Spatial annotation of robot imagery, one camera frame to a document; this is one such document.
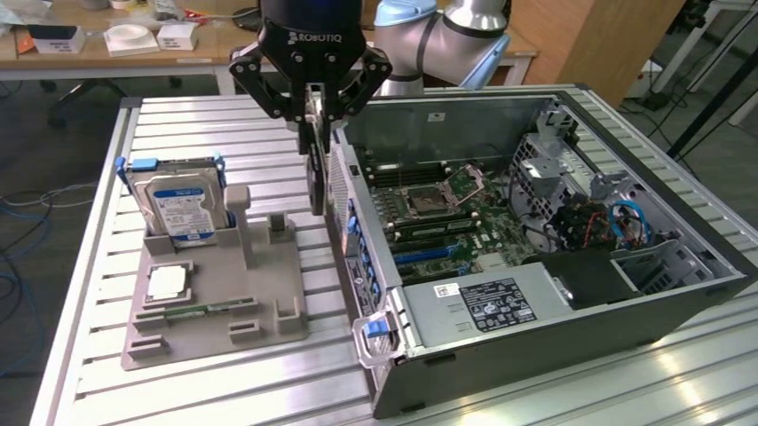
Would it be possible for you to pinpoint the white box black top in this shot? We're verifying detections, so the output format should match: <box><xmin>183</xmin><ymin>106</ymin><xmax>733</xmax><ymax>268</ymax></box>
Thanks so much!
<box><xmin>27</xmin><ymin>24</ymin><xmax>89</xmax><ymax>55</ymax></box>

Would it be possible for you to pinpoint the green RAM stick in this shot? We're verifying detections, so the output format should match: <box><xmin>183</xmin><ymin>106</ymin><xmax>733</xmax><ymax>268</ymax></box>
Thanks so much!
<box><xmin>163</xmin><ymin>297</ymin><xmax>256</xmax><ymax>319</ymax></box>

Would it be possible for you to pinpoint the wooden cabinet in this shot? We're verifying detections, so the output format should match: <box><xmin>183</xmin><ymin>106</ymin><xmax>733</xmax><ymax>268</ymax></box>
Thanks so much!
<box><xmin>506</xmin><ymin>0</ymin><xmax>689</xmax><ymax>107</ymax></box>

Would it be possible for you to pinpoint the blue expansion slot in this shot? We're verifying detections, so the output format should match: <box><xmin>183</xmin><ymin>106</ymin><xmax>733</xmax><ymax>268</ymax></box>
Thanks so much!
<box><xmin>394</xmin><ymin>248</ymin><xmax>448</xmax><ymax>265</ymax></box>

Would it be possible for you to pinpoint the grey plastic parts rack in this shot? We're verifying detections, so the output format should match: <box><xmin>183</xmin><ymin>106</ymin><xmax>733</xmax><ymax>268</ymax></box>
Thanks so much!
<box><xmin>120</xmin><ymin>185</ymin><xmax>312</xmax><ymax>373</ymax></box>

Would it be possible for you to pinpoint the silver hard disk blue label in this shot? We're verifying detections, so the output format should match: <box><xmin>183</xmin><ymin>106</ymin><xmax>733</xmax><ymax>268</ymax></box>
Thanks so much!
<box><xmin>131</xmin><ymin>167</ymin><xmax>230</xmax><ymax>248</ymax></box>

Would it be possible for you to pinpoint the wooden desk white frame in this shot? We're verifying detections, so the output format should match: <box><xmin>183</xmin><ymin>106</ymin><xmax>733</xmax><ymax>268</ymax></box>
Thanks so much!
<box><xmin>0</xmin><ymin>0</ymin><xmax>541</xmax><ymax>83</ymax></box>

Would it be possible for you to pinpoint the small white labelled box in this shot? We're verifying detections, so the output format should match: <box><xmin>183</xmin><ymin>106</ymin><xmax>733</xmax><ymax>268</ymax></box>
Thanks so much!
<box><xmin>155</xmin><ymin>21</ymin><xmax>200</xmax><ymax>51</ymax></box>

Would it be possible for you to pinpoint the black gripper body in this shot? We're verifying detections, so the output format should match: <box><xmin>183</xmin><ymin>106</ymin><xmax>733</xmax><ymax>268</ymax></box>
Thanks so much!
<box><xmin>258</xmin><ymin>0</ymin><xmax>367</xmax><ymax>88</ymax></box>

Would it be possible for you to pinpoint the black chair base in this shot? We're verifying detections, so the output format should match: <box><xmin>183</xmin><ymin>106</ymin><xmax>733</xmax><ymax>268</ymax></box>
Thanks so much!
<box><xmin>40</xmin><ymin>79</ymin><xmax>129</xmax><ymax>130</ymax></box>

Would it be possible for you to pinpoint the white floor cable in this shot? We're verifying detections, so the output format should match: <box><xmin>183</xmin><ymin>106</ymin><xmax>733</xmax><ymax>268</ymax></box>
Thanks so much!
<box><xmin>0</xmin><ymin>181</ymin><xmax>96</xmax><ymax>208</ymax></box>

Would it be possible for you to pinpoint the grey power supply unit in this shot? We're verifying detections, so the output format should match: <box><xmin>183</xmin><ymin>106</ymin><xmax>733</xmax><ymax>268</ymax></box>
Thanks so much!
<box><xmin>402</xmin><ymin>261</ymin><xmax>574</xmax><ymax>350</ymax></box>

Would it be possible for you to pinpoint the black slanted metal post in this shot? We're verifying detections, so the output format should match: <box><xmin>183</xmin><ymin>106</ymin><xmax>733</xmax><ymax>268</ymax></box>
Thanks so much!
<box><xmin>669</xmin><ymin>12</ymin><xmax>758</xmax><ymax>159</ymax></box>

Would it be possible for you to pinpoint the white round tray box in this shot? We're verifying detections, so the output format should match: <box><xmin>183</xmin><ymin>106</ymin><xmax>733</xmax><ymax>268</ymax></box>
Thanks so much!
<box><xmin>103</xmin><ymin>24</ymin><xmax>163</xmax><ymax>58</ymax></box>

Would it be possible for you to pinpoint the green motherboard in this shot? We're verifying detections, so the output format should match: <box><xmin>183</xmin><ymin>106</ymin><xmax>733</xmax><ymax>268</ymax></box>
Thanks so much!
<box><xmin>358</xmin><ymin>148</ymin><xmax>538</xmax><ymax>285</ymax></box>

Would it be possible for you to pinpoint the silver CPU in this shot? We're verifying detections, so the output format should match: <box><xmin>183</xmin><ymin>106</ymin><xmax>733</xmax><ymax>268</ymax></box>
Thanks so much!
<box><xmin>146</xmin><ymin>265</ymin><xmax>190</xmax><ymax>299</ymax></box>

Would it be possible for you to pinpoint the CPU socket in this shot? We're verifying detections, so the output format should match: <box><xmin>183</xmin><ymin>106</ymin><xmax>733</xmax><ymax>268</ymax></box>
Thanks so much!
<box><xmin>404</xmin><ymin>185</ymin><xmax>451</xmax><ymax>217</ymax></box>

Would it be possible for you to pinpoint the blue floor cable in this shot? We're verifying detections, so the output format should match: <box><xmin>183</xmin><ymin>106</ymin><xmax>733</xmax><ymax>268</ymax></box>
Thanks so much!
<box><xmin>0</xmin><ymin>194</ymin><xmax>52</xmax><ymax>378</ymax></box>

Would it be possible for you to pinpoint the black round lamp base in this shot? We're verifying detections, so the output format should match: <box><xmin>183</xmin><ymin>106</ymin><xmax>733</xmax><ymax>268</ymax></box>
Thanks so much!
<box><xmin>228</xmin><ymin>6</ymin><xmax>267</xmax><ymax>33</ymax></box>

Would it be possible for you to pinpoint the black open PC case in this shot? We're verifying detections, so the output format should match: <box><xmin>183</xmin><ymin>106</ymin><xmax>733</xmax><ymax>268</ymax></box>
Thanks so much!
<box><xmin>311</xmin><ymin>91</ymin><xmax>758</xmax><ymax>421</ymax></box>

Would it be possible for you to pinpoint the silver perforated drive cage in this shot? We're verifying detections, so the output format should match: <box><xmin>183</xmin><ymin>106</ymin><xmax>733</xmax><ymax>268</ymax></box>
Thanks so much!
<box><xmin>508</xmin><ymin>130</ymin><xmax>594</xmax><ymax>209</ymax></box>

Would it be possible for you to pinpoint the black installed RAM stick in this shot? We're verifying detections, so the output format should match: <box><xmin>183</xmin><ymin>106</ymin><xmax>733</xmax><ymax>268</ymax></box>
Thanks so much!
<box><xmin>395</xmin><ymin>219</ymin><xmax>479</xmax><ymax>241</ymax></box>

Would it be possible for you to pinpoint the metal socket cover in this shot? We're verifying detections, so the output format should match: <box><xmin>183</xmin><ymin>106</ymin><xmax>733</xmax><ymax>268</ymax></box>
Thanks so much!
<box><xmin>443</xmin><ymin>163</ymin><xmax>488</xmax><ymax>205</ymax></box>

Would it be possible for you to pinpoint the grey disk bay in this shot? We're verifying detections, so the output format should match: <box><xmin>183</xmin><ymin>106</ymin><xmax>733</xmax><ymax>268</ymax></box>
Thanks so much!
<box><xmin>609</xmin><ymin>239</ymin><xmax>718</xmax><ymax>296</ymax></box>

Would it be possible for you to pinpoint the black graphics card metal bracket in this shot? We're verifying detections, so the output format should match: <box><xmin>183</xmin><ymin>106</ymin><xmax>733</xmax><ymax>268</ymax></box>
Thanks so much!
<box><xmin>298</xmin><ymin>83</ymin><xmax>336</xmax><ymax>217</ymax></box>

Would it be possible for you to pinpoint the blue disk caddy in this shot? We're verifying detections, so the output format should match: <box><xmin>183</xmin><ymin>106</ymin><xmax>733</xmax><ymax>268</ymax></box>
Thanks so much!
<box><xmin>113</xmin><ymin>153</ymin><xmax>238</xmax><ymax>232</ymax></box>

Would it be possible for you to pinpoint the blue wire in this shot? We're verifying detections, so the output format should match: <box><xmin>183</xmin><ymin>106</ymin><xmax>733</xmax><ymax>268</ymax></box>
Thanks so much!
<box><xmin>609</xmin><ymin>200</ymin><xmax>653</xmax><ymax>249</ymax></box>

